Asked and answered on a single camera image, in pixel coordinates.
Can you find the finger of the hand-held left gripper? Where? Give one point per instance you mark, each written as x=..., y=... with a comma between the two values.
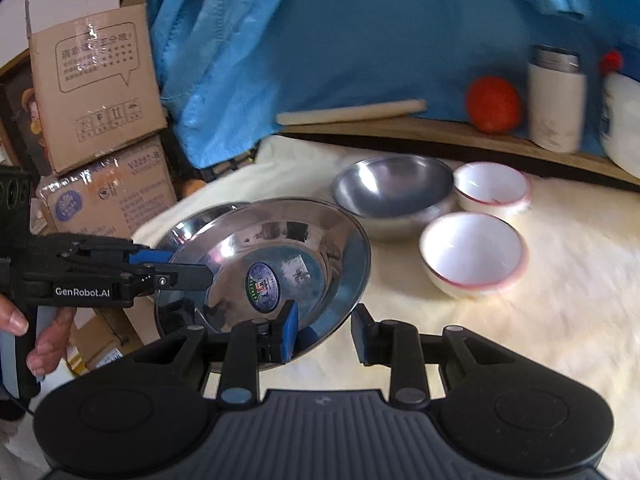
x=150, y=256
x=185, y=277

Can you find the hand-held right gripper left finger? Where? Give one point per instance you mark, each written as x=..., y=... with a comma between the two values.
x=286, y=332

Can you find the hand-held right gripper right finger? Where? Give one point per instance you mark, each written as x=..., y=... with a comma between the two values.
x=361, y=342

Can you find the plain steel plate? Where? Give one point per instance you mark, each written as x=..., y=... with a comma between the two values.
x=200, y=217

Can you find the steel plate with round sticker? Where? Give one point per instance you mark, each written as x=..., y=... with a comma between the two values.
x=300, y=245

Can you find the white bowl with red rim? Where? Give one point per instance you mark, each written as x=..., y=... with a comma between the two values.
x=492, y=185
x=470, y=255

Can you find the large steel bowl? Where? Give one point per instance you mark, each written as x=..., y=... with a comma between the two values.
x=390, y=190

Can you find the person's left hand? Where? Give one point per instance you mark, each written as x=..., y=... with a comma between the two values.
x=50, y=340

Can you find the plastic wrapped cardboard box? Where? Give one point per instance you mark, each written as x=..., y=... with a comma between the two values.
x=115, y=195

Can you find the small cardboard box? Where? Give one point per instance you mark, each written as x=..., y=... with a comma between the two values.
x=107, y=335

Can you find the small orange-brown round object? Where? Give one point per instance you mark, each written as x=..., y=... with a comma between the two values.
x=193, y=187

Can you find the dark plastic crate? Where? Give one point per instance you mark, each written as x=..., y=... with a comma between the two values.
x=235, y=162

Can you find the dark printed picture box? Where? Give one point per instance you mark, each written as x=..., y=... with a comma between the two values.
x=22, y=120

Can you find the brown cardboard box with print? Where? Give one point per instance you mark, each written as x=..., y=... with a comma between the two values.
x=95, y=85

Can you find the cream table cloth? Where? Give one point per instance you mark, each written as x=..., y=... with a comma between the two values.
x=550, y=320

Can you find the wooden shelf board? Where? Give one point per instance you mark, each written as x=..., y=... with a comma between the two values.
x=450, y=135

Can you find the cream rolling pin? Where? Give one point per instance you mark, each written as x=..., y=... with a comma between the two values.
x=350, y=110

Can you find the orange round fruit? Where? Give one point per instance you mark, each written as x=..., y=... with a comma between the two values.
x=494, y=105

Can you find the blue cloth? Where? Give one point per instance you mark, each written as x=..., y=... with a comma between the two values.
x=350, y=45

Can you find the white thermos with steel top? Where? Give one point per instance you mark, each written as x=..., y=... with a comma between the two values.
x=556, y=105

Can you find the white jug with red cap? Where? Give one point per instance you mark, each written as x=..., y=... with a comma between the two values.
x=620, y=115

